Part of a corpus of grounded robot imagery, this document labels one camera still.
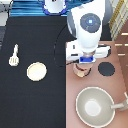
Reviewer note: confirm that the black burner lower right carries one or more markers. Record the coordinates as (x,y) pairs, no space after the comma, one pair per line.
(106,69)

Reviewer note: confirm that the pink toy stove board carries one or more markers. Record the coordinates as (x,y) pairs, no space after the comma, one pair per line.
(114,85)

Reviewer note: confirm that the blue white robot base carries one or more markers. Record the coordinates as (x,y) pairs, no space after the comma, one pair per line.
(54,7)

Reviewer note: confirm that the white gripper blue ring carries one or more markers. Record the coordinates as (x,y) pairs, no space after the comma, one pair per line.
(74,53)

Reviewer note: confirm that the black table mat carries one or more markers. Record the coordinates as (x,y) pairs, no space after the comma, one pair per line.
(37,88)

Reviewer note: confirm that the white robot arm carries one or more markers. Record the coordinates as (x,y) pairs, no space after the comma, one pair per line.
(85,24)

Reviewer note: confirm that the wooden slatted shelf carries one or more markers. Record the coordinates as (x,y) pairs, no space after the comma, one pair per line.
(118,20)

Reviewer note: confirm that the cream round plate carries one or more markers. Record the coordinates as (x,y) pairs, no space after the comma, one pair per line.
(36,71)

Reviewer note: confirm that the large grey frying pan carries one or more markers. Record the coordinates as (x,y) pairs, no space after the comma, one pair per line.
(96,108)

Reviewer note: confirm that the cream toy spatula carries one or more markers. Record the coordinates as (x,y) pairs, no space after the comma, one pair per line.
(14,59)

